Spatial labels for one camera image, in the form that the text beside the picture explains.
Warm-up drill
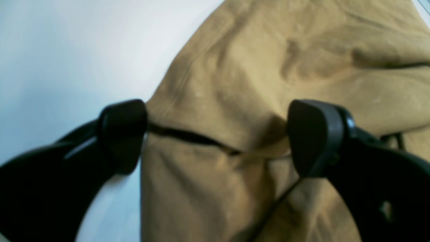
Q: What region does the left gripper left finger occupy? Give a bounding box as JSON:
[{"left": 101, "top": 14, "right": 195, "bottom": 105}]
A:
[{"left": 0, "top": 99, "right": 147, "bottom": 242}]

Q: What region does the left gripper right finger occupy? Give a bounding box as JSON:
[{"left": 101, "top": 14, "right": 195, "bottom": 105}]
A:
[{"left": 286, "top": 99, "right": 430, "bottom": 242}]

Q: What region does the brown t-shirt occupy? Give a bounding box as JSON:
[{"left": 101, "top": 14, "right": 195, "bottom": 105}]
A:
[{"left": 141, "top": 0, "right": 429, "bottom": 242}]

